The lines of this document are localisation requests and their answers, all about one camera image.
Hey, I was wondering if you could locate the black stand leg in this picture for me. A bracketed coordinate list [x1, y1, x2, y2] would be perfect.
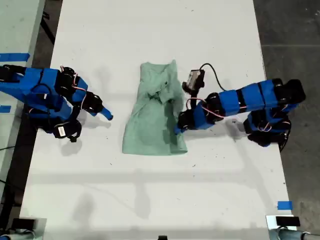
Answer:
[41, 11, 57, 46]

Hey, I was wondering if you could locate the gripper's black camera box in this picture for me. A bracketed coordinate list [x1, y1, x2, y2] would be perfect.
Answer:
[181, 69, 206, 94]
[53, 121, 83, 143]

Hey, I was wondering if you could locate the silver metal plate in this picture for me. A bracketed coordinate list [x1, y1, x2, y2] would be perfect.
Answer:
[19, 217, 48, 240]
[265, 214, 298, 232]

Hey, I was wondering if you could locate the long blue tape strip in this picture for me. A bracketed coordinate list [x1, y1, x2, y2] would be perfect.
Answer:
[0, 52, 31, 62]

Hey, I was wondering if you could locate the camera's black cable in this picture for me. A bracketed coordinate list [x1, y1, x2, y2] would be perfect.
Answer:
[199, 62, 226, 91]

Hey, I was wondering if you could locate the small black box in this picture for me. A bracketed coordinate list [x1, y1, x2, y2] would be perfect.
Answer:
[11, 218, 36, 230]
[275, 216, 301, 227]

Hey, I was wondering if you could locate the square blue tape piece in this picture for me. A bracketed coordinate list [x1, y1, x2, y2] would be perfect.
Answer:
[277, 200, 293, 211]

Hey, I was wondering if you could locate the pale green T-shirt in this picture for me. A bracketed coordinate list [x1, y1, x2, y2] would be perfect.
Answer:
[121, 59, 188, 156]

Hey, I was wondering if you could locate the grey metal pipe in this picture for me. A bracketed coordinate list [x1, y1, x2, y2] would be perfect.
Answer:
[268, 228, 320, 240]
[0, 229, 38, 240]

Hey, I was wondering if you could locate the pale grey side table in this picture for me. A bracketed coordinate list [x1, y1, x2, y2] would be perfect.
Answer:
[0, 0, 46, 198]

